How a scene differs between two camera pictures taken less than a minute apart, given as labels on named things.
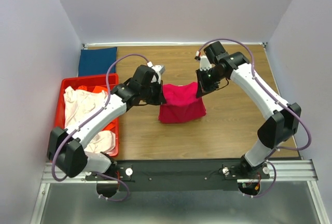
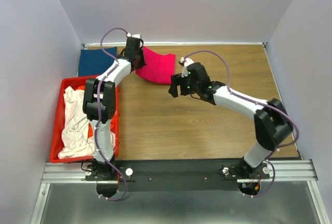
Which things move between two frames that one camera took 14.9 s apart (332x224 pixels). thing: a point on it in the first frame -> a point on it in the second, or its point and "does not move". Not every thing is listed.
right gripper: x=203 y=88 -> x=177 y=80
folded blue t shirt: x=97 y=61 does not move
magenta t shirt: x=181 y=103 -> x=159 y=68
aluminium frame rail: x=286 y=171 does not move
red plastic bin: x=90 y=82 does not move
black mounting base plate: x=180 y=175 does not move
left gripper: x=160 y=98 -> x=141 y=63
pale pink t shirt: x=80 y=104 does not move
